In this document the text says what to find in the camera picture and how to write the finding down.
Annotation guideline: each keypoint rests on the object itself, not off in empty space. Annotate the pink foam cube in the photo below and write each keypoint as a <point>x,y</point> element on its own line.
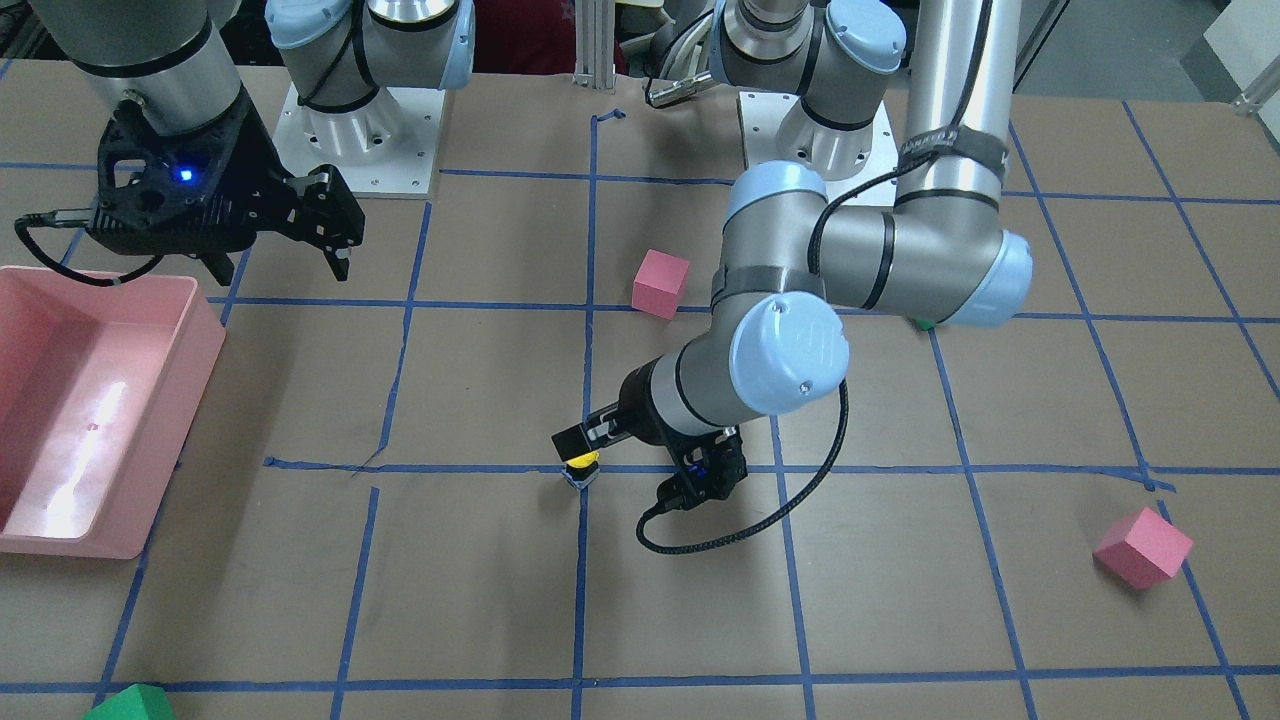
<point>1143,549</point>
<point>659,284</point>

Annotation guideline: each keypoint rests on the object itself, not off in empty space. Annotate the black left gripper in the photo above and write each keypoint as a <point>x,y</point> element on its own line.
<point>637,397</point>

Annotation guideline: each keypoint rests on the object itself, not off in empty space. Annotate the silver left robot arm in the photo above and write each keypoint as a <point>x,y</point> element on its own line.
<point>883,194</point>

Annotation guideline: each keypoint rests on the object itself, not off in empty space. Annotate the green foam cube front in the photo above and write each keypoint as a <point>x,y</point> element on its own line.
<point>136,702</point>

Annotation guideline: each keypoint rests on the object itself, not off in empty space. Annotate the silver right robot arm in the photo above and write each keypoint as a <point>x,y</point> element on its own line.
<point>185,61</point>

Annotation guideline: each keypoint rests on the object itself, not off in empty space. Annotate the silver cable connector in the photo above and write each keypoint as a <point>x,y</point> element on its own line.
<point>680,91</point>

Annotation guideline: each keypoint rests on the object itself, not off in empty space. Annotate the yellow push button switch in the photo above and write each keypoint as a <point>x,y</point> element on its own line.
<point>582,470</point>

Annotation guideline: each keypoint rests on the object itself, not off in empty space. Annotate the aluminium frame post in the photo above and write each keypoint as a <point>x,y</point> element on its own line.
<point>594,45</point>

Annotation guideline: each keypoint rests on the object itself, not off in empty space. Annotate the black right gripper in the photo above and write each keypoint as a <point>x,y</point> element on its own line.
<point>266,176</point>

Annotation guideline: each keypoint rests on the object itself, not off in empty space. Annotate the pink plastic bin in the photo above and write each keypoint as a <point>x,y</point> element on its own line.
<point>99,387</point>

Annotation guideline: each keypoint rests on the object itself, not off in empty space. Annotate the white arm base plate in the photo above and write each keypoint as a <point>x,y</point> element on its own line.
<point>775,127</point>
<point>387,149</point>

